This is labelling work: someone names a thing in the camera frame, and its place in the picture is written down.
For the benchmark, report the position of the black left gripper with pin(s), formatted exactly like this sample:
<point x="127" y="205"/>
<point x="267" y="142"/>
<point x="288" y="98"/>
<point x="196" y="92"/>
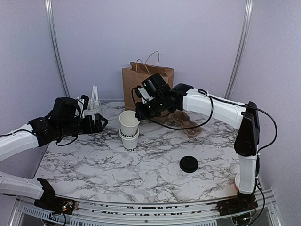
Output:
<point x="98" y="128"/>

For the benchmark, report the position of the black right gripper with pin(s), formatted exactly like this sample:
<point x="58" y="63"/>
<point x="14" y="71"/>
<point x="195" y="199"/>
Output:
<point x="140" y="112"/>

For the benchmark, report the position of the white paper coffee cup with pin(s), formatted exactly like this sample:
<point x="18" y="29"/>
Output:
<point x="129" y="123"/>

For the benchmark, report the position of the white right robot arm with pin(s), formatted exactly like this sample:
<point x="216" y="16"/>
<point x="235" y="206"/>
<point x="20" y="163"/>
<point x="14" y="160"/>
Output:
<point x="243" y="118"/>

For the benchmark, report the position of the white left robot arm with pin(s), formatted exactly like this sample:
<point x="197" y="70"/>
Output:
<point x="39" y="189"/>

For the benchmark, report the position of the white cup with stirrers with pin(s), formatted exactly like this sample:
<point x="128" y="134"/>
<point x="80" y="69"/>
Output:
<point x="94" y="104"/>

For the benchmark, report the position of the stacked white paper cups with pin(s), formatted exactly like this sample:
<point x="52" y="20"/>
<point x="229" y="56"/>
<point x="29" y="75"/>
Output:
<point x="130" y="143"/>

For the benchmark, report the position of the brown cardboard cup carrier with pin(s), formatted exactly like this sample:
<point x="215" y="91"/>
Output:
<point x="182" y="120"/>

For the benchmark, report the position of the black cup lid stack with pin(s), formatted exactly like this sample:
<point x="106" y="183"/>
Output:
<point x="188" y="164"/>

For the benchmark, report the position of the white orange paper cup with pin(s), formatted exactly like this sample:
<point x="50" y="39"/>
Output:
<point x="237" y="181"/>

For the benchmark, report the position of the left aluminium frame post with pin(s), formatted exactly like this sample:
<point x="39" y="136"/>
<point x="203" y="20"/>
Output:
<point x="56" y="51"/>

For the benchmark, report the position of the aluminium frame post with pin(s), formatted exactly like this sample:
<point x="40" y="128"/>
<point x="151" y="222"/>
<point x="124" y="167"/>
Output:
<point x="241" y="47"/>
<point x="56" y="51"/>

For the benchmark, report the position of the aluminium front rail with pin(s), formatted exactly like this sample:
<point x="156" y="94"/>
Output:
<point x="94" y="213"/>

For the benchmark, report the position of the right aluminium frame post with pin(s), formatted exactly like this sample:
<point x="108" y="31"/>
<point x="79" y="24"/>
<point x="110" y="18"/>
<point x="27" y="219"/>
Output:
<point x="241" y="47"/>

